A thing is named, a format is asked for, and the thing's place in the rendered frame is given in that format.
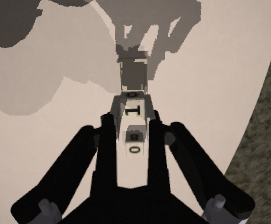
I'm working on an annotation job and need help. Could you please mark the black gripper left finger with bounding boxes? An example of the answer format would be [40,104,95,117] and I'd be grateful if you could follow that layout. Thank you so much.
[10,95,121,224]

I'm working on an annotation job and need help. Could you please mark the white calendar cube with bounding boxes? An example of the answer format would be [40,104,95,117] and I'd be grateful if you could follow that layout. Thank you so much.
[120,91,145,122]
[125,133,144,157]

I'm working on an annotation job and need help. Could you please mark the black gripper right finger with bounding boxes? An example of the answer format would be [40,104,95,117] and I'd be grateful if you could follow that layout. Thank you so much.
[144,94,255,224]

